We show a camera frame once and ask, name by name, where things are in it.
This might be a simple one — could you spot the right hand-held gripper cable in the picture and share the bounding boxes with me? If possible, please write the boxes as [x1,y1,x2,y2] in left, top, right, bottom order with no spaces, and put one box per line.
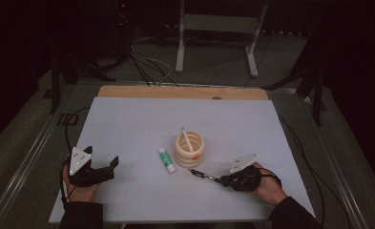
[258,114,351,229]

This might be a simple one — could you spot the wooden table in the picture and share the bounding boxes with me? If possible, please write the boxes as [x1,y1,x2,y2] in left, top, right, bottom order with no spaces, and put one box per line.
[97,84,270,101]

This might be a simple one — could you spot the floor cables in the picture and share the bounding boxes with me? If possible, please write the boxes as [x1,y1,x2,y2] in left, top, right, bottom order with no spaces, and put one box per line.
[127,37,180,88]

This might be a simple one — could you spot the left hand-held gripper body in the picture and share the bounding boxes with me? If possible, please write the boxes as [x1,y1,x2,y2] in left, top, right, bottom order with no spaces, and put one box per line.
[67,146,115,188]

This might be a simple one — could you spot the left hand-held gripper cable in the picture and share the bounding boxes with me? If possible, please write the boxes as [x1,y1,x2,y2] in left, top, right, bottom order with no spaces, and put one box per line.
[57,106,93,206]

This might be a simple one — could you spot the person's left hand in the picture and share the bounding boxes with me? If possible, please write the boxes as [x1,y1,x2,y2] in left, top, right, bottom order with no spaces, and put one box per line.
[61,163,101,203]

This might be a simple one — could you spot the white table board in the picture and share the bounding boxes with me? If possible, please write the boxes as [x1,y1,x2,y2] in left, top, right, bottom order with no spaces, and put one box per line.
[48,96,317,224]

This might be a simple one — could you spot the metal floor rail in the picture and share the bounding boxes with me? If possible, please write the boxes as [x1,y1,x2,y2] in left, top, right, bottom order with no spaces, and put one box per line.
[299,94,372,229]
[0,80,81,229]

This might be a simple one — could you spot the green white glue stick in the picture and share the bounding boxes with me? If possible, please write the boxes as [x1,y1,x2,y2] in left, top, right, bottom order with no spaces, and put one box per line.
[157,147,177,176]

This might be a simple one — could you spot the white pen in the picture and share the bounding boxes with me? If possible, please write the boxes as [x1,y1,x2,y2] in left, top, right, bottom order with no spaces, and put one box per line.
[179,126,196,154]

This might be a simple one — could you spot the black pen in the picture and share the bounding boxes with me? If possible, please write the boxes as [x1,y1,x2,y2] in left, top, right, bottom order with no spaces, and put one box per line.
[189,168,223,183]

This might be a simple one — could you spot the hand-held gripper cable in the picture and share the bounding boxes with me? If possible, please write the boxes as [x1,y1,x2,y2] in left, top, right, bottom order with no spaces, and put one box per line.
[57,106,93,206]
[258,114,351,229]

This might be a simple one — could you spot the black stand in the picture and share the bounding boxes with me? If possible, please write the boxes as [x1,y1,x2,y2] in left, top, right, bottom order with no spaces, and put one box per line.
[260,30,328,127]
[49,52,116,115]

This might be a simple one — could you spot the white metal stand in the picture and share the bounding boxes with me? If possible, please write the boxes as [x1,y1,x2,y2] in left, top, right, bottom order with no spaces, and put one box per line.
[175,0,270,78]

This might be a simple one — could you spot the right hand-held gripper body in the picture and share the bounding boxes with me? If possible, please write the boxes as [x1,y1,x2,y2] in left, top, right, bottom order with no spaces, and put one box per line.
[226,153,263,193]

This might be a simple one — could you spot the person's right hand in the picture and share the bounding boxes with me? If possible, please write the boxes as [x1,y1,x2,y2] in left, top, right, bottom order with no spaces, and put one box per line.
[251,161,288,206]

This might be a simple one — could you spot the cream ribbed pen holder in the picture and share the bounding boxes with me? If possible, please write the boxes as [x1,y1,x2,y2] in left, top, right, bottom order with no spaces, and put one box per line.
[174,130,206,169]

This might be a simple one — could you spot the dark equipment with red light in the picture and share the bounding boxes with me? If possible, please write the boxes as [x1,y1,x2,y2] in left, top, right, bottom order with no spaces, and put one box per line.
[109,0,135,63]

